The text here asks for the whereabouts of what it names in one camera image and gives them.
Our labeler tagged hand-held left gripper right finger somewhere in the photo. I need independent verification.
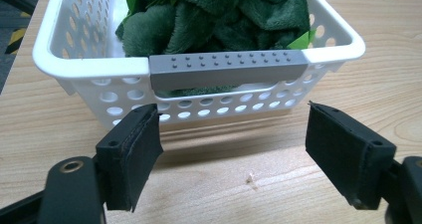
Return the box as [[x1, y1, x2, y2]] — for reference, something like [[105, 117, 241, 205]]
[[305, 101, 397, 211]]

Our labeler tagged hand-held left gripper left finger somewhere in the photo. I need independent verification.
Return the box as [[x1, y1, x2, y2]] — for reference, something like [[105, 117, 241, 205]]
[[95, 103, 164, 213]]

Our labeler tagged white perforated plastic basket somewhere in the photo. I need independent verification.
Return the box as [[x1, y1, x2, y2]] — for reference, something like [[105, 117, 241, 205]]
[[32, 0, 366, 131]]

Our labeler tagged dark green fleece cloth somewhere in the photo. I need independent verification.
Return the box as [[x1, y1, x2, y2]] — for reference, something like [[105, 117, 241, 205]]
[[114, 0, 312, 98]]

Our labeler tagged light green tag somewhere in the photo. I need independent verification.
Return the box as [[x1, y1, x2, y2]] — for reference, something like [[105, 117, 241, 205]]
[[122, 0, 150, 25], [287, 28, 317, 51]]

